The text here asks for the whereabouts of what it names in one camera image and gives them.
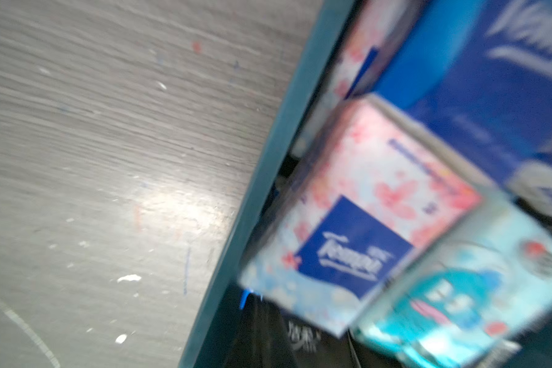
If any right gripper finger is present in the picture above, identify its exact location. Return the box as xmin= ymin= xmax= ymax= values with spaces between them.
xmin=222 ymin=294 xmax=297 ymax=368

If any dark blue Tempo tissue pack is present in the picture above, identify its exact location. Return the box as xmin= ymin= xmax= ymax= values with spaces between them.
xmin=372 ymin=0 xmax=552 ymax=222

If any pink white Tempo tissue pack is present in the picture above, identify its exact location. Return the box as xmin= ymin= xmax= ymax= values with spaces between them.
xmin=289 ymin=1 xmax=428 ymax=159

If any teal plastic storage box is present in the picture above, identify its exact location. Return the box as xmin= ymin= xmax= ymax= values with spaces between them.
xmin=179 ymin=1 xmax=365 ymax=367

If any pink blue Tempo tissue pack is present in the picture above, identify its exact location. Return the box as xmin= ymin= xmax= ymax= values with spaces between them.
xmin=237 ymin=94 xmax=481 ymax=336

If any teal cartoon tissue pack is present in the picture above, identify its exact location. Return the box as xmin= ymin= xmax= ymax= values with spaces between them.
xmin=351 ymin=190 xmax=552 ymax=367

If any black Face tissue pack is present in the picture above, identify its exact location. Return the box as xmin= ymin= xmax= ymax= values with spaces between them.
xmin=282 ymin=314 xmax=354 ymax=367

